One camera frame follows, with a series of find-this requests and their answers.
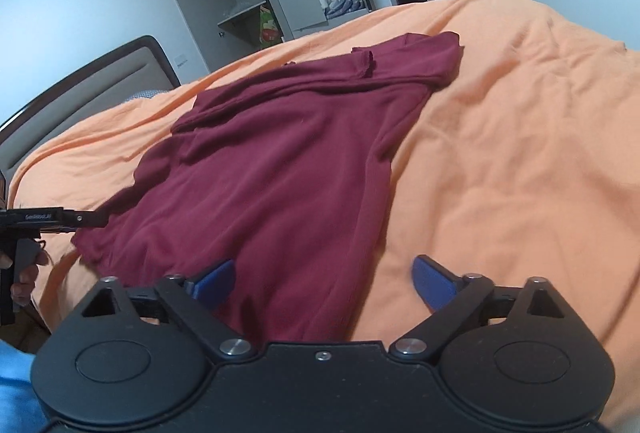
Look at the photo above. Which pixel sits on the blue sleeve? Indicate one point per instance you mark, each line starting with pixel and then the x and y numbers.
pixel 20 411

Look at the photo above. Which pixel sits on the dark red shirt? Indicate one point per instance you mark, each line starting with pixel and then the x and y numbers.
pixel 287 175

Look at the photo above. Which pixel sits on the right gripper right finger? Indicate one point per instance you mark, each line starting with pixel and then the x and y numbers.
pixel 456 303

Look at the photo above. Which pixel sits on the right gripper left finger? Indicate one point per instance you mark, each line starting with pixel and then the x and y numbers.
pixel 191 302

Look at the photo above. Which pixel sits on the person's left hand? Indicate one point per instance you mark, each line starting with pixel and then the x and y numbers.
pixel 25 277

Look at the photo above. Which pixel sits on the dark wood padded headboard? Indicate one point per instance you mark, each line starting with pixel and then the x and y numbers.
pixel 100 85

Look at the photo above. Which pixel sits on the blue folded cloth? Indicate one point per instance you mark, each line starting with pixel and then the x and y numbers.
pixel 343 7

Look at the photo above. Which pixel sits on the orange bed cover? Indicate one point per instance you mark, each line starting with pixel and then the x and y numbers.
pixel 526 165

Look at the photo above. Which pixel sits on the blue checkered pillow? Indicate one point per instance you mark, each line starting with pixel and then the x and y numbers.
pixel 145 94

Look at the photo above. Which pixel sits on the colourful bag in wardrobe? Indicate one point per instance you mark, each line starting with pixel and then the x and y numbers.
pixel 269 32

